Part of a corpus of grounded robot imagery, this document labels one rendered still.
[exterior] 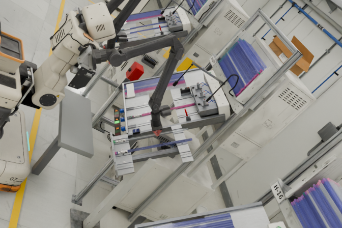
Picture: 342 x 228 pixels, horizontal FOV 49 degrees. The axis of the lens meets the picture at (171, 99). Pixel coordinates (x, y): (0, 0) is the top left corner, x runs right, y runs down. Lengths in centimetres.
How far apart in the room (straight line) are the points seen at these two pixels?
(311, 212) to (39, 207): 182
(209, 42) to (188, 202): 169
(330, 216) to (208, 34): 256
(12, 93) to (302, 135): 300
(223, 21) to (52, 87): 214
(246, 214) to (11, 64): 153
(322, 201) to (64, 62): 159
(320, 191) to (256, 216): 40
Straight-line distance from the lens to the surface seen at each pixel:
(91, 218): 290
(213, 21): 397
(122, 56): 215
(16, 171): 263
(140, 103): 298
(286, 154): 427
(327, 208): 192
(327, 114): 418
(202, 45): 405
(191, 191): 319
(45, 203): 294
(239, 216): 218
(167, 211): 334
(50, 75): 239
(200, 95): 283
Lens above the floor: 207
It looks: 22 degrees down
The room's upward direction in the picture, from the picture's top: 42 degrees clockwise
